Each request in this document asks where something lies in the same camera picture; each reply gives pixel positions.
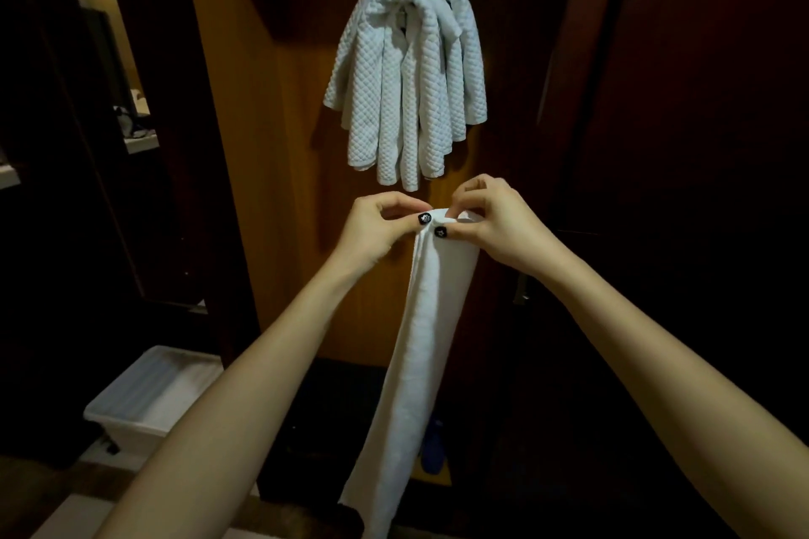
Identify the person's left forearm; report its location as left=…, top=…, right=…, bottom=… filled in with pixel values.
left=95, top=249, right=379, bottom=539

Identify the dark clutter on countertop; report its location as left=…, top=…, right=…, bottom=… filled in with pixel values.
left=113, top=105, right=156, bottom=140

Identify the dark wooden door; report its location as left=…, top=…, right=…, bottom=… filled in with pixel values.
left=506, top=0, right=809, bottom=539

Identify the person's right forearm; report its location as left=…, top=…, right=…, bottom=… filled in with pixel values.
left=530, top=242, right=809, bottom=539

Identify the white waffle-weave towel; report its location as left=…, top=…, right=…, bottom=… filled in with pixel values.
left=323, top=0, right=489, bottom=193

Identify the clear plastic storage bin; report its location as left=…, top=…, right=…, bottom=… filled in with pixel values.
left=83, top=345, right=225, bottom=459

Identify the person's left hand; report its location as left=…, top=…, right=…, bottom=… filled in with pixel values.
left=331, top=191, right=435, bottom=272

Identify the person's right hand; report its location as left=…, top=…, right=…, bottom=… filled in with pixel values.
left=431, top=173, right=565, bottom=282

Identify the wooden wardrobe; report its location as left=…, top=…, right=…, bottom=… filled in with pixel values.
left=179, top=0, right=582, bottom=489

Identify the blue slipper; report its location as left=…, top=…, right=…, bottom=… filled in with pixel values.
left=420, top=419, right=447, bottom=475

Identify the plain white towel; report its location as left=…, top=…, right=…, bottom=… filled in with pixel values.
left=339, top=209, right=485, bottom=539

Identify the dark wooden door frame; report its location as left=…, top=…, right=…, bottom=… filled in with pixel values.
left=95, top=0, right=261, bottom=363

